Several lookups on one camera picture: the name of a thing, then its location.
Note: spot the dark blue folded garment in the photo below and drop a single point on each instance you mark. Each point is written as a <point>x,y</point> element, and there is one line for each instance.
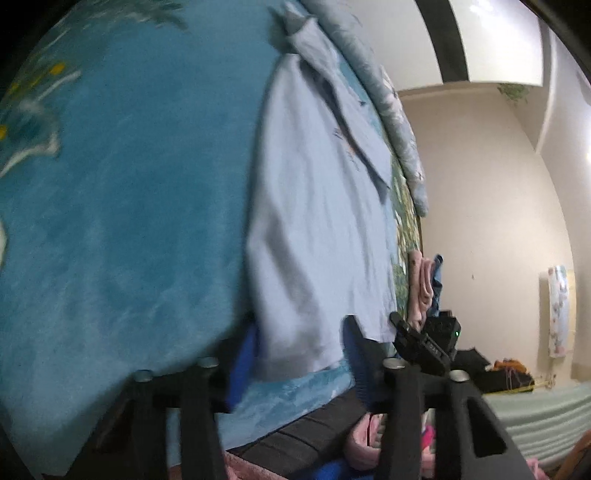
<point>437,286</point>

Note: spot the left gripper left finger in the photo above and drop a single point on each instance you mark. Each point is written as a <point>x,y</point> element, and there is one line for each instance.
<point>131,443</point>

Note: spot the hanging floral towel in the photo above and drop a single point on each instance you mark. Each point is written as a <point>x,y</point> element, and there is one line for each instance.
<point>559,308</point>

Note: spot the blue floral plush blanket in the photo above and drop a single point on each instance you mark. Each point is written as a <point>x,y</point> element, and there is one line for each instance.
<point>128,155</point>

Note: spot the pink folded fleece garment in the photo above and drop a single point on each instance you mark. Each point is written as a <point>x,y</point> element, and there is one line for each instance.
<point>421,291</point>

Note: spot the grey-blue floral quilt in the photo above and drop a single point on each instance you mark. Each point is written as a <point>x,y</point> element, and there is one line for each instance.
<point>346,31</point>

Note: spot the pink slipper on floor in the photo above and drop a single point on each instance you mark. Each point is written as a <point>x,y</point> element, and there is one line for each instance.
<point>363,444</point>

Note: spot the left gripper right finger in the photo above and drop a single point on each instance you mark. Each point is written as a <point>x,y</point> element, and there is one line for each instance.
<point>471,442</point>

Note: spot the green plant on wardrobe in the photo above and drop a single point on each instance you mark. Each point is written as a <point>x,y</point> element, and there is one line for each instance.
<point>514,93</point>

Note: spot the light blue printed t-shirt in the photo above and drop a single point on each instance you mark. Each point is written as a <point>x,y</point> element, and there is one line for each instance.
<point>317,249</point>

